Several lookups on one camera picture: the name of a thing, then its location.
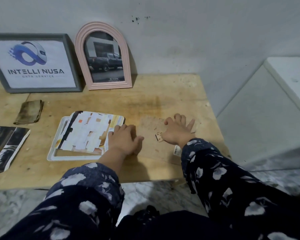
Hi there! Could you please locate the pink arched photo frame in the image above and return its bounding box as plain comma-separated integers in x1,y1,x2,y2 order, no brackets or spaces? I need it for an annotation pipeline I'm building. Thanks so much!
74,21,133,91

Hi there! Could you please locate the person's right forearm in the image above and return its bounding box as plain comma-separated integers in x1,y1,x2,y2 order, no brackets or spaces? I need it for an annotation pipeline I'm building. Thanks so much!
180,137,300,240

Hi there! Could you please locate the white picture frame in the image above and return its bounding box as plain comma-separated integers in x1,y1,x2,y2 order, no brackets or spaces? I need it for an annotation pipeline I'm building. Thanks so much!
47,115,127,162

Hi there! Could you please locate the brown wiping cloth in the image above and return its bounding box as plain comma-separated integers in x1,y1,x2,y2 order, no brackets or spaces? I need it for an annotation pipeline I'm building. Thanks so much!
13,100,45,125

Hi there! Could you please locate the person's left hand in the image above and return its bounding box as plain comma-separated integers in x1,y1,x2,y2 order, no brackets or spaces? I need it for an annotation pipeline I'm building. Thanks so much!
107,124,145,157

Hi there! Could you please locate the dark car photo print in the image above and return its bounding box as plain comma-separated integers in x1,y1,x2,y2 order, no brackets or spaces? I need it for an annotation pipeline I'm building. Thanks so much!
0,126,31,174

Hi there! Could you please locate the person's dark clothing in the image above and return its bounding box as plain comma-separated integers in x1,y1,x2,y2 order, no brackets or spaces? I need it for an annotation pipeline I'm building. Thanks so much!
115,205,240,240

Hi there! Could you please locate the white logo print paper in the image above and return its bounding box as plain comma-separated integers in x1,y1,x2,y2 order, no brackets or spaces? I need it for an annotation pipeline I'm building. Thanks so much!
0,40,77,89

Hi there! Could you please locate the grey framed Intelli Nusa sign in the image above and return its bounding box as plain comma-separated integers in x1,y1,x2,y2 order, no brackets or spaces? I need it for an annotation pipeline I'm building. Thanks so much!
0,33,82,94

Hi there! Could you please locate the person's right hand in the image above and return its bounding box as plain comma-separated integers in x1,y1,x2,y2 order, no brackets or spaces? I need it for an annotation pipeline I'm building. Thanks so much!
161,113,196,149

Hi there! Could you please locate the small brown backing board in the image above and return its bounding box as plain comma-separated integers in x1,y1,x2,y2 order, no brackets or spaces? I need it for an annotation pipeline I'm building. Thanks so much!
135,115,199,166

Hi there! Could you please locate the person's left forearm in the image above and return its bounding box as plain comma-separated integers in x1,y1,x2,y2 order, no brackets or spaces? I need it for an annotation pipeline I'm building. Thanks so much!
0,147,125,240

